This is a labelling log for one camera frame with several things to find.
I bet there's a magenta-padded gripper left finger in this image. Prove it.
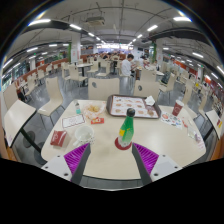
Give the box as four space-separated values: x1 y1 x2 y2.
41 142 92 186

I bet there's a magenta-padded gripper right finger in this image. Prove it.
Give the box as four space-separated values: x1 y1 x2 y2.
131 142 183 186

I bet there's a red paper box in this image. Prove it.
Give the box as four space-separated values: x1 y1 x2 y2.
49 129 68 148

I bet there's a round red coaster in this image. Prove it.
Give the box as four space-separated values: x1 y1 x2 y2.
114 136 133 151

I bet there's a green drink bottle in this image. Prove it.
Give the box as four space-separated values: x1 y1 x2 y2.
117 107 136 149

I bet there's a white paper card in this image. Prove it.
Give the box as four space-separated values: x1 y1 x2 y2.
61 113 86 130

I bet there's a small red packet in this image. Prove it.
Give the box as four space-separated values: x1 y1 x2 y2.
90 117 105 126

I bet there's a printed paper leaflet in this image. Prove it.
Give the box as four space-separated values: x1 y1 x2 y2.
160 111 184 130

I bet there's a small clear sanitizer bottle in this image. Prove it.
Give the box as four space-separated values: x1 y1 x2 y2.
74 101 83 116

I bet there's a clear bag of food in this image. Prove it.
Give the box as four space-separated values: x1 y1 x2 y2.
81 101 107 121

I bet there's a dark brown food tray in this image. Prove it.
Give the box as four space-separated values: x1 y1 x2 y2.
105 94 162 120

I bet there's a clear plastic wrapper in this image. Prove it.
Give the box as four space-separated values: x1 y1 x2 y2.
182 117 206 152

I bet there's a crumpled white napkin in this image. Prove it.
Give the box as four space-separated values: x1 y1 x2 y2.
143 95 157 107

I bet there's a red paper cup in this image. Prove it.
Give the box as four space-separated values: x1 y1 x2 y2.
171 99 185 117

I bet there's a beige wooden chair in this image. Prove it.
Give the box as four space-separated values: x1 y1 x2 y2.
87 77 121 102
37 76 66 128
132 79 161 102

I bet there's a white side table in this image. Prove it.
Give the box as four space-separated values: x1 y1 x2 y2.
202 109 224 142
2 99 44 155

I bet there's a group of beige chairs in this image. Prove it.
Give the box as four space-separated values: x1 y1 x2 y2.
2 55 214 111

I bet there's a person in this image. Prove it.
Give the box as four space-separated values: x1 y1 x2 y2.
120 53 136 78

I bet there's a group of ceiling lights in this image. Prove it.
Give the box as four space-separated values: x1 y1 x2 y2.
1 15 224 81

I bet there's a ceiling air conditioner unit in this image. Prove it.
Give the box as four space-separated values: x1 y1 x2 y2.
85 16 106 28

